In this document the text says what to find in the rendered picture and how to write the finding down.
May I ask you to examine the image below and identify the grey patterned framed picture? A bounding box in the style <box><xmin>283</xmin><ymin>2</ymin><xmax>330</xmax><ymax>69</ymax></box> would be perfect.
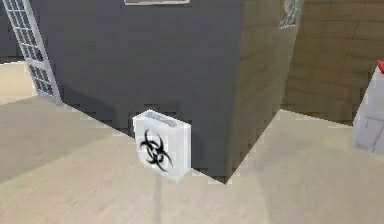
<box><xmin>279</xmin><ymin>0</ymin><xmax>303</xmax><ymax>30</ymax></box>

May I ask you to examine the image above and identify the white framed wall picture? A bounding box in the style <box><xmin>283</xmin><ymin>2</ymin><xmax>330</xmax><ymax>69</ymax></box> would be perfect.
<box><xmin>123</xmin><ymin>0</ymin><xmax>191</xmax><ymax>6</ymax></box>

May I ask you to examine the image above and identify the white bin with black symbol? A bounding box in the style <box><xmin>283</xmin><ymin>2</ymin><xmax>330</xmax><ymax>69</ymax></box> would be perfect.
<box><xmin>132</xmin><ymin>109</ymin><xmax>193</xmax><ymax>183</ymax></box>

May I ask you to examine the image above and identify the white cabinet with red top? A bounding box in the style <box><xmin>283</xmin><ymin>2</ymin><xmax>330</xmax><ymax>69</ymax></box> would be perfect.
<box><xmin>352</xmin><ymin>60</ymin><xmax>384</xmax><ymax>155</ymax></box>

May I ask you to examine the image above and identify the white glazed room door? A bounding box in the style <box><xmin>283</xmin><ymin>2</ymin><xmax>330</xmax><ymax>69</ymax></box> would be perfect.
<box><xmin>1</xmin><ymin>0</ymin><xmax>64</xmax><ymax>106</ymax></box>

